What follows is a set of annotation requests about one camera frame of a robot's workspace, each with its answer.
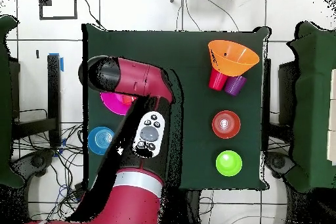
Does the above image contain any small orange bowl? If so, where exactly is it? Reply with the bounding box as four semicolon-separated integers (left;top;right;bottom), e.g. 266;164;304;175
211;110;242;140

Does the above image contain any red cup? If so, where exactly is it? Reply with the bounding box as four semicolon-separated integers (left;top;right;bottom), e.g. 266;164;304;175
208;67;228;91

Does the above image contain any large orange bowl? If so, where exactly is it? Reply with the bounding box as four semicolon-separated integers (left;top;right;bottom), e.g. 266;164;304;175
207;39;261;78

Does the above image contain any large pink bowl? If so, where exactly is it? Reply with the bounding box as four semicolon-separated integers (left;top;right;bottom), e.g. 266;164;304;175
99;91;138;116

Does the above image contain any dark green tablecloth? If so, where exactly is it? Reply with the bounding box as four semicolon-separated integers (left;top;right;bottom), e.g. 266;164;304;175
285;21;336;193
81;23;271;192
0;14;26;189

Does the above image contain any purple cup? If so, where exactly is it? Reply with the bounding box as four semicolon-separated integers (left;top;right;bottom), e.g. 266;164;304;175
223;75;248;97

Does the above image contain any small blue bowl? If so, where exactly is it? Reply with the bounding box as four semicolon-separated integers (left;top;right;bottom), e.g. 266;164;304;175
87;125;116;156

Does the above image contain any small green bowl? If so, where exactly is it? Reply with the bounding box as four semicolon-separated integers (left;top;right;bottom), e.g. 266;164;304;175
215;150;243;177

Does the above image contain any black metal stand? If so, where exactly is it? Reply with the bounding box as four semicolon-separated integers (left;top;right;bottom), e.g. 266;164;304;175
11;54;62;148

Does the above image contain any black box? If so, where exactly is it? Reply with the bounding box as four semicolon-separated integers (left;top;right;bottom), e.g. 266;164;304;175
9;59;21;120
278;60;299;125

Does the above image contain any dark grey chair base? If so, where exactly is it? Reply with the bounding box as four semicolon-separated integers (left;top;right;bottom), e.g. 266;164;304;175
11;149;56;180
264;151;296;179

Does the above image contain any black floor tape square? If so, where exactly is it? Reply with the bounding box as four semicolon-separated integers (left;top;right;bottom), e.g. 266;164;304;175
38;0;79;20

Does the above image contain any white box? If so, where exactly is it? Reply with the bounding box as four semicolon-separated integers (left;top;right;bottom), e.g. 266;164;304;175
326;68;336;166

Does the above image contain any black upright post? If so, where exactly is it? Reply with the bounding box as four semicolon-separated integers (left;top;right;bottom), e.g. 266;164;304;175
261;58;272;151

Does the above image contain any tangle of cables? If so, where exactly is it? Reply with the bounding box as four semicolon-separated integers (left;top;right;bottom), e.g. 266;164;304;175
12;108;87;222

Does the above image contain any thin black cable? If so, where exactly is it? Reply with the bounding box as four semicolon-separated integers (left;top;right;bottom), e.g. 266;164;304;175
194;0;240;32
77;0;107;31

